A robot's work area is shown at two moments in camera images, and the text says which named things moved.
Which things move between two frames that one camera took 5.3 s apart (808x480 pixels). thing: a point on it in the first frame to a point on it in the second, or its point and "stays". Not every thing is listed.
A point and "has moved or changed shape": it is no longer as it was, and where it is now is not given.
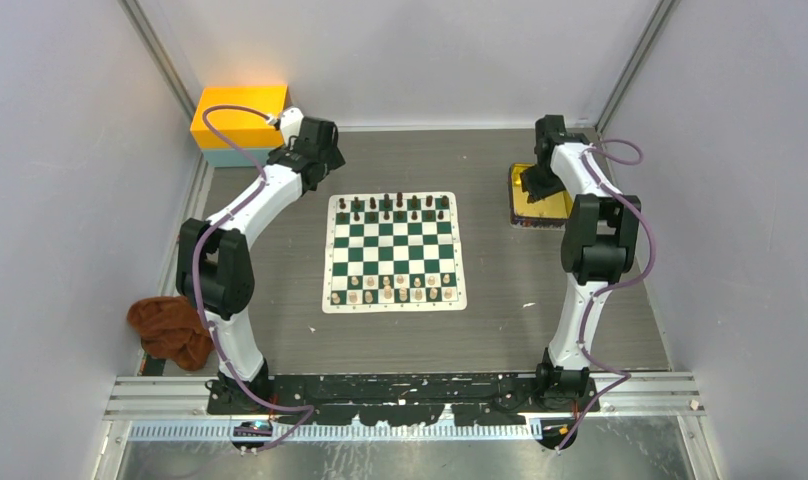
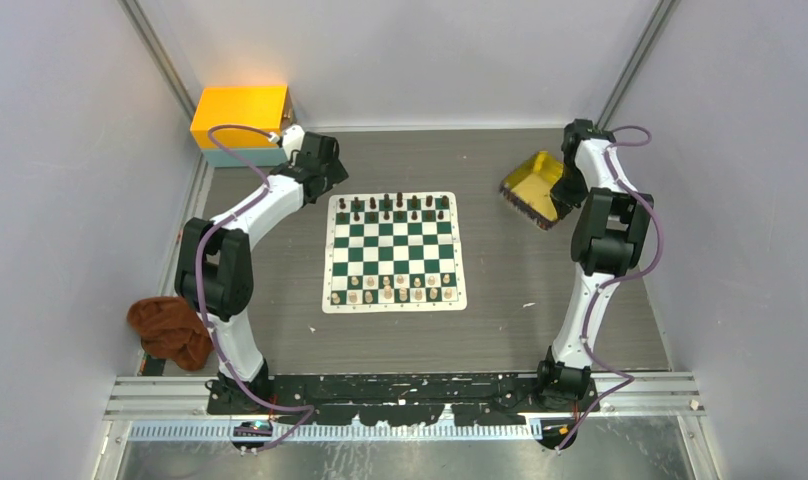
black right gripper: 534,190 to 564,202
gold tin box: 549,212 has moved or changed shape
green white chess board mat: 393,252 stays
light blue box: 231,158 stays
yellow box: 248,129 stays
